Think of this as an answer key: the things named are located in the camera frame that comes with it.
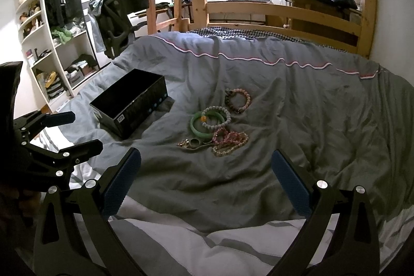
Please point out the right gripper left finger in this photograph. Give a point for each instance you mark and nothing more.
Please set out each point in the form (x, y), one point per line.
(74, 236)

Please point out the green jade bangle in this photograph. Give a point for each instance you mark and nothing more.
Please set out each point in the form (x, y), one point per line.
(198, 130)

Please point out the checkered bed sheet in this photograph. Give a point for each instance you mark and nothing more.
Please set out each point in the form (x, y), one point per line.
(227, 33)

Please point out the wooden desk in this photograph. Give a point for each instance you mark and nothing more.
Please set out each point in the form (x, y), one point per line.
(187, 12)

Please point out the green garment on shelf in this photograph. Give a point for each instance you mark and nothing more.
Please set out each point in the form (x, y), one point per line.
(62, 34)

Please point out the white shelf unit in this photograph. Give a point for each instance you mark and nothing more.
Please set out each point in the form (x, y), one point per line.
(59, 71)

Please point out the gold charm ring jewelry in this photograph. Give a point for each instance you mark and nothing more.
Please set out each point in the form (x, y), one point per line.
(194, 144)

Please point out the grey jacket on chair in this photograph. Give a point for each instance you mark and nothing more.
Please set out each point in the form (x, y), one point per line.
(95, 12)

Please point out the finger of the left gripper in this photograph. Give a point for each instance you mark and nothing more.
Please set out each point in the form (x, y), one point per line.
(33, 123)
(66, 157)

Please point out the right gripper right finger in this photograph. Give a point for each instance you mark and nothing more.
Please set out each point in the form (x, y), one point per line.
(354, 246)

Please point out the black office chair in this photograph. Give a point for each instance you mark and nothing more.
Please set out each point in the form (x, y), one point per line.
(115, 27)

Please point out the wooden bunk bed frame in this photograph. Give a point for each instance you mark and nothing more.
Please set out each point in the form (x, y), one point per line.
(364, 31)

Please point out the black jewelry box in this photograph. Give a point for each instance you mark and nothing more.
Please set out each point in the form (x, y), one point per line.
(126, 104)

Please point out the grey duvet cover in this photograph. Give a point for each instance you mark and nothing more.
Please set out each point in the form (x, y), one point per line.
(221, 210)

